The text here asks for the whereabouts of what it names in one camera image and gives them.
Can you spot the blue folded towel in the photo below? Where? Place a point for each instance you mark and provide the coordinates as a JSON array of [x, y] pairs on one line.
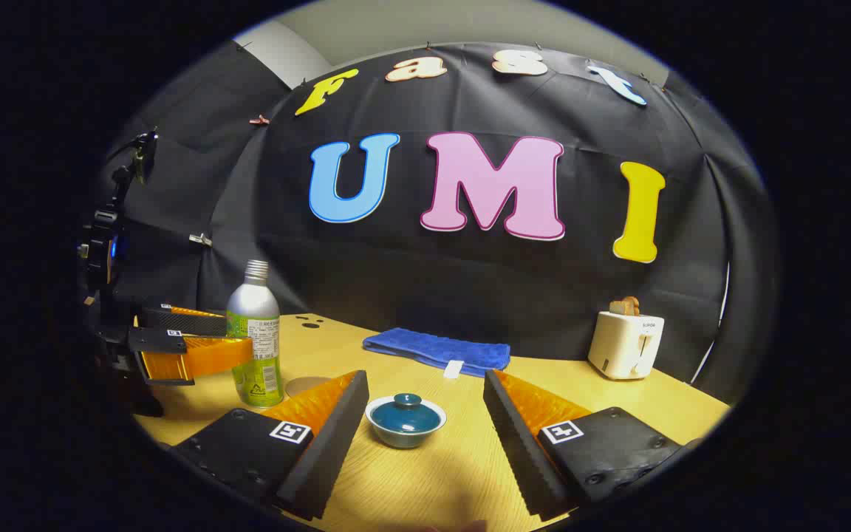
[[433, 347]]

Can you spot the copper clip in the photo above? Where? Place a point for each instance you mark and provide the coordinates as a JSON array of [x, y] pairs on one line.
[[259, 119]]

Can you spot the blue teacup lid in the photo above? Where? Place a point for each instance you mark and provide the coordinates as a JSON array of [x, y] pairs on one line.
[[405, 418]]

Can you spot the white teacup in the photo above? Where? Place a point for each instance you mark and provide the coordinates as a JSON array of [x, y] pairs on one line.
[[405, 442]]

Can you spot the round brown coaster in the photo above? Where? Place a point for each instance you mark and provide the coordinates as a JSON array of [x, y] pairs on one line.
[[306, 386]]

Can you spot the silver green water bottle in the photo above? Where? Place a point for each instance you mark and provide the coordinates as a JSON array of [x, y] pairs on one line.
[[254, 307]]

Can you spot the brown bread slice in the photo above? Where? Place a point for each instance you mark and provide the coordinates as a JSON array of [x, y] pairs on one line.
[[633, 304], [618, 308]]

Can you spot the black backdrop cloth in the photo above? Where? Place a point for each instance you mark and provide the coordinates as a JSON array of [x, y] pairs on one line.
[[470, 295]]

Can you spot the silver clip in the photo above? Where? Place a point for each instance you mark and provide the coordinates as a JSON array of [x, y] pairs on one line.
[[201, 239]]

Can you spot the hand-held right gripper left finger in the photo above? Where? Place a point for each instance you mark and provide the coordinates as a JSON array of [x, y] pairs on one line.
[[337, 436]]

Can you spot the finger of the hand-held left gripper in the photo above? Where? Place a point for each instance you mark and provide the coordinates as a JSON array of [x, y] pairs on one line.
[[189, 323], [156, 341]]

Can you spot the white toaster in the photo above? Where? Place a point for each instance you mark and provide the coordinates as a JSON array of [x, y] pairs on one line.
[[621, 347]]

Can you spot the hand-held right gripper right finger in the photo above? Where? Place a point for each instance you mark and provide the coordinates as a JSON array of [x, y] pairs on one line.
[[514, 443]]

